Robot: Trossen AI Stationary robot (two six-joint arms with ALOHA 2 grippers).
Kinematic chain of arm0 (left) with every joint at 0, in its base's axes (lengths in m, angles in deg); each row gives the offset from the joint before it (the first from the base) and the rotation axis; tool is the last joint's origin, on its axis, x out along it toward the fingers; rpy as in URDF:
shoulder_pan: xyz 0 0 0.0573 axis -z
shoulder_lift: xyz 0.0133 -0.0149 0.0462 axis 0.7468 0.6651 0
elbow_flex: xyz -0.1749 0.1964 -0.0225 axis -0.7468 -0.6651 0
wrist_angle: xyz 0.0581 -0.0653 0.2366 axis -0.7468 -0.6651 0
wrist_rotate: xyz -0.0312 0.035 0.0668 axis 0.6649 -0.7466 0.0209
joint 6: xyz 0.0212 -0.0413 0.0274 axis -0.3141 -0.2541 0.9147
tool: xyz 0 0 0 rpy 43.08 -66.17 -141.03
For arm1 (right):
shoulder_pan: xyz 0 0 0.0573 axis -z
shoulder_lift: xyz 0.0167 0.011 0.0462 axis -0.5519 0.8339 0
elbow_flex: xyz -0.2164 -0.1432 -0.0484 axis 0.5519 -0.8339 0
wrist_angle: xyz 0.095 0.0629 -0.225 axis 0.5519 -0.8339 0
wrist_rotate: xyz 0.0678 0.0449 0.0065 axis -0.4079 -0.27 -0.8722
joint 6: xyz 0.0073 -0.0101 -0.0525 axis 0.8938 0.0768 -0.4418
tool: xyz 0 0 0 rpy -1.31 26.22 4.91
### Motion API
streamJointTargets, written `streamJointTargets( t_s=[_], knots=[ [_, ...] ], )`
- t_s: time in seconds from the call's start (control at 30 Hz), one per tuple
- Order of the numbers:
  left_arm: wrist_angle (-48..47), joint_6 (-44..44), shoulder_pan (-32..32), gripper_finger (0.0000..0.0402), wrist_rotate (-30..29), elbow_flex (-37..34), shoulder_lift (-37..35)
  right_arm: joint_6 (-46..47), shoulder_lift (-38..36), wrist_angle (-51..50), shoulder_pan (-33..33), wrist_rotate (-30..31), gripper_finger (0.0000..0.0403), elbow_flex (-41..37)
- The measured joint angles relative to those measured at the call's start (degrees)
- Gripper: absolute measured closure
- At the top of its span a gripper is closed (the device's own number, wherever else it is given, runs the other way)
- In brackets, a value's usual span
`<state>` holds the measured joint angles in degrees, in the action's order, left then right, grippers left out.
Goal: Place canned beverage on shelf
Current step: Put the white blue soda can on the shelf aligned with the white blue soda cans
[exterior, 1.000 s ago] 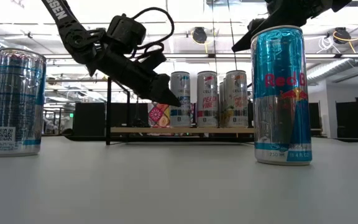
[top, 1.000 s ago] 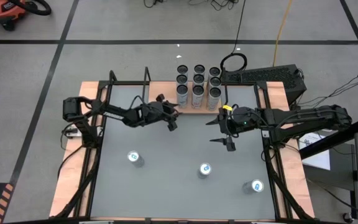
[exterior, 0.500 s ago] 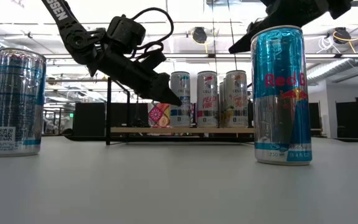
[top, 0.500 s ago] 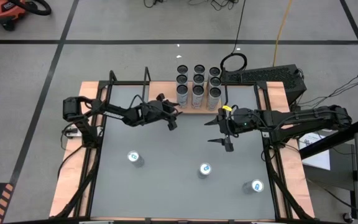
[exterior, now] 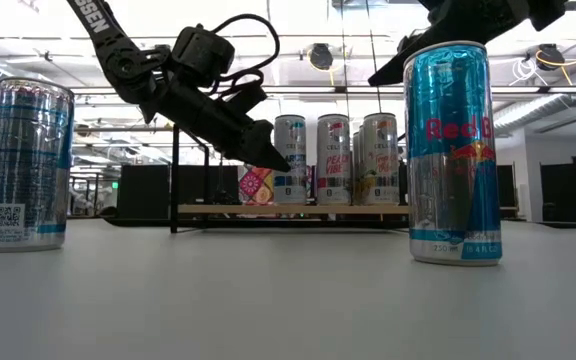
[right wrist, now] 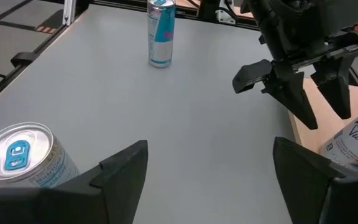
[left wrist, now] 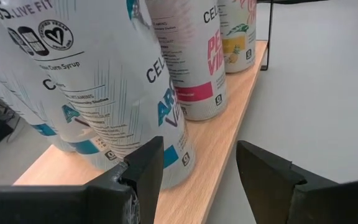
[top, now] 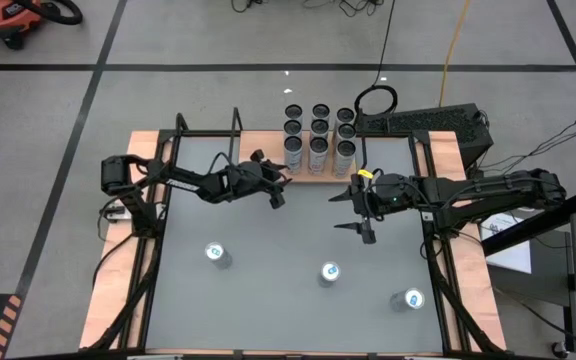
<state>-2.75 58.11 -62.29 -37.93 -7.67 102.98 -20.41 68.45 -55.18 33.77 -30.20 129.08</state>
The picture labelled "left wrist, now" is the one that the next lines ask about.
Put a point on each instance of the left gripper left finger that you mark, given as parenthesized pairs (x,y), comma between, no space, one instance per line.
(145,177)

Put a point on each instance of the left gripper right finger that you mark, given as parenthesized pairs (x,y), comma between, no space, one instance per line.
(266,186)

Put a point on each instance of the white Celsius can black lid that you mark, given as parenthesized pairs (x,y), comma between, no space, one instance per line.
(238,37)
(113,77)

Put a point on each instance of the white Celsius can pink band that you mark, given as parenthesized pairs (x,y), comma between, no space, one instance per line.
(194,62)

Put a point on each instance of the wooden shelf board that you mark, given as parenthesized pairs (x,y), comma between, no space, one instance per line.
(197,186)

